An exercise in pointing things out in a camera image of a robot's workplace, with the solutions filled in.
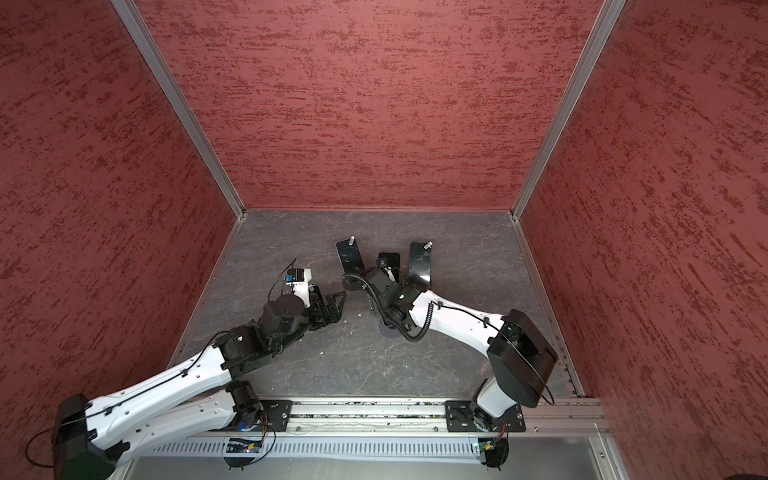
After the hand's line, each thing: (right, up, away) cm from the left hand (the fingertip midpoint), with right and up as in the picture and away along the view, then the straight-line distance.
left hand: (333, 301), depth 76 cm
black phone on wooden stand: (+16, +10, +14) cm, 23 cm away
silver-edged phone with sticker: (+25, +8, +18) cm, 32 cm away
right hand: (+14, -2, +9) cm, 17 cm away
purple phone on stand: (+1, +11, +19) cm, 21 cm away
